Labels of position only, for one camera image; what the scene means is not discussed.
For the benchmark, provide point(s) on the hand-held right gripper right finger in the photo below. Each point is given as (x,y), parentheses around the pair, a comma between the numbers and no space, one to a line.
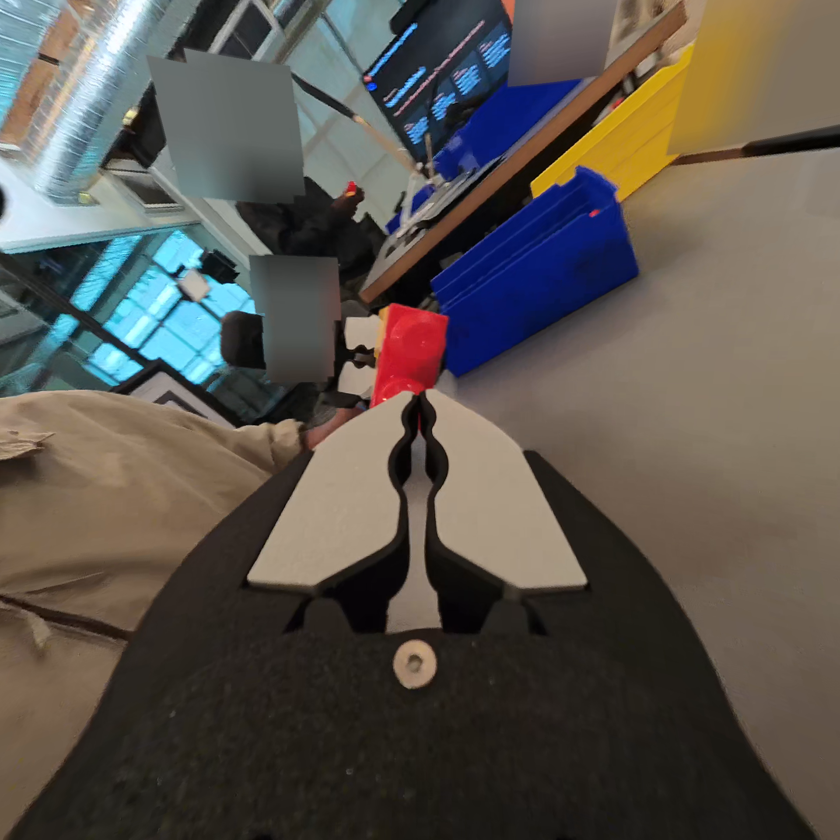
(512,525)

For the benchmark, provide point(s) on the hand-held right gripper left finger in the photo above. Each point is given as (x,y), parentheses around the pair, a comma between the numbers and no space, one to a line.
(322,525)

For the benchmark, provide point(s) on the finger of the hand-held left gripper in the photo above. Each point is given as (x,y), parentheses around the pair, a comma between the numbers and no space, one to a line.
(357,328)
(418,591)

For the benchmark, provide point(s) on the red two-stud toy block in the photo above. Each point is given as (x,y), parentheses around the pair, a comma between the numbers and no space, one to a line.
(410,348)

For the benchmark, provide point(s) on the blue plastic bin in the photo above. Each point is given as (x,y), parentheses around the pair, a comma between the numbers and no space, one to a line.
(505,125)
(551,276)

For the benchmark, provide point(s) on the person's left hand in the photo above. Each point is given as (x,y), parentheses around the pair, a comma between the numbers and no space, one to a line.
(328,423)

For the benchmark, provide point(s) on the black box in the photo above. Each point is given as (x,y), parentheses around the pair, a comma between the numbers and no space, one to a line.
(171,390)

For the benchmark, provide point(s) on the wooden side table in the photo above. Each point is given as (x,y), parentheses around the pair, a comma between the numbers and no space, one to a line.
(525,197)

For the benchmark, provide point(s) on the computer monitor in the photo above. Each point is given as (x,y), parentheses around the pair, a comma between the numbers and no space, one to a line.
(440,72)

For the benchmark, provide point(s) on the yellow plastic bin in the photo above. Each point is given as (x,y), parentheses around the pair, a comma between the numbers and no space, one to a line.
(617,131)

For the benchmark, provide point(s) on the silver ventilation duct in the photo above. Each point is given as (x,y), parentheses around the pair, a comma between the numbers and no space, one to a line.
(92,92)

